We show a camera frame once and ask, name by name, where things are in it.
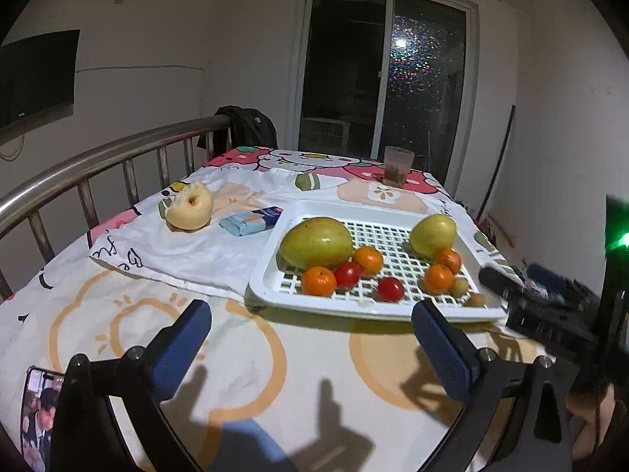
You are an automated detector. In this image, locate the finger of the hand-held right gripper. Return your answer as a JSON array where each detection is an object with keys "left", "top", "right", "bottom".
[
  {"left": 527, "top": 264, "right": 569, "bottom": 296},
  {"left": 479, "top": 265, "right": 524, "bottom": 304}
]

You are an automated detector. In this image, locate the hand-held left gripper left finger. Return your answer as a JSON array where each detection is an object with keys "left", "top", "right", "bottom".
[{"left": 49, "top": 299, "right": 213, "bottom": 472}]

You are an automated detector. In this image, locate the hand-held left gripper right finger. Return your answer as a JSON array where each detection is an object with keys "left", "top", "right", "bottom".
[{"left": 412, "top": 299, "right": 574, "bottom": 472}]

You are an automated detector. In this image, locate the orange tangerine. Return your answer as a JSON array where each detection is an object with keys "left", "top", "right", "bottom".
[
  {"left": 353, "top": 246, "right": 384, "bottom": 277},
  {"left": 301, "top": 265, "right": 338, "bottom": 298},
  {"left": 436, "top": 248, "right": 463, "bottom": 273},
  {"left": 423, "top": 264, "right": 455, "bottom": 295}
]

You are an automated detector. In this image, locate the red tomato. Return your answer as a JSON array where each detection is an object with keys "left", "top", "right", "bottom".
[
  {"left": 377, "top": 277, "right": 405, "bottom": 302},
  {"left": 334, "top": 262, "right": 363, "bottom": 288}
]

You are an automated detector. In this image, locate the white slotted plastic tray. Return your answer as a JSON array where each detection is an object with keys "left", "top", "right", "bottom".
[{"left": 249, "top": 199, "right": 507, "bottom": 323}]

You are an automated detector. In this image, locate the large green-orange mango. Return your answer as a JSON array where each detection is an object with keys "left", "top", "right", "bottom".
[{"left": 279, "top": 217, "right": 355, "bottom": 270}]

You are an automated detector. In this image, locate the person's right hand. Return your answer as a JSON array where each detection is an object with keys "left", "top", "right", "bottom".
[{"left": 567, "top": 385, "right": 629, "bottom": 454}]

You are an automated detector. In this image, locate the green apple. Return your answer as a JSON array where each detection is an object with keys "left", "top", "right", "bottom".
[{"left": 410, "top": 213, "right": 458, "bottom": 261}]

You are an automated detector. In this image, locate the white printed cloth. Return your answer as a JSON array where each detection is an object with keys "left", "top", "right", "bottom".
[{"left": 91, "top": 164, "right": 512, "bottom": 301}]

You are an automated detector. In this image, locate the black pole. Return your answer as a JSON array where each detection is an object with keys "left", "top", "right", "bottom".
[{"left": 479, "top": 105, "right": 516, "bottom": 219}]

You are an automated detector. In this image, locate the bitten yellow pear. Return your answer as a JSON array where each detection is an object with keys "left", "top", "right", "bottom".
[{"left": 164, "top": 180, "right": 213, "bottom": 232}]

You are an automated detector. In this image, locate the blue tissue pack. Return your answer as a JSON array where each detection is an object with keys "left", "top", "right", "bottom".
[{"left": 219, "top": 206, "right": 285, "bottom": 237}]

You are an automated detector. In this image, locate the translucent plastic cup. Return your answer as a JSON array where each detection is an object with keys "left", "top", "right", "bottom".
[{"left": 383, "top": 146, "right": 415, "bottom": 188}]

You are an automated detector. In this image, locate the smartphone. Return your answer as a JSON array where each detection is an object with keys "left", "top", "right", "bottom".
[{"left": 20, "top": 366, "right": 66, "bottom": 472}]

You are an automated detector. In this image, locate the dark jacket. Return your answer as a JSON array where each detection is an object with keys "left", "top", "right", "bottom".
[{"left": 197, "top": 105, "right": 278, "bottom": 151}]

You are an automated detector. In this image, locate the sliding glass door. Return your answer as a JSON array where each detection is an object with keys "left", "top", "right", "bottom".
[{"left": 290, "top": 0, "right": 480, "bottom": 183}]

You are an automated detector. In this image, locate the metal bed rail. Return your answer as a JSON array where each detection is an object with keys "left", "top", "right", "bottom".
[{"left": 0, "top": 114, "right": 232, "bottom": 301}]

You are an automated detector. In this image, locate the wall-mounted television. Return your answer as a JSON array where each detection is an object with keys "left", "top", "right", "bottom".
[{"left": 0, "top": 29, "right": 81, "bottom": 133}]

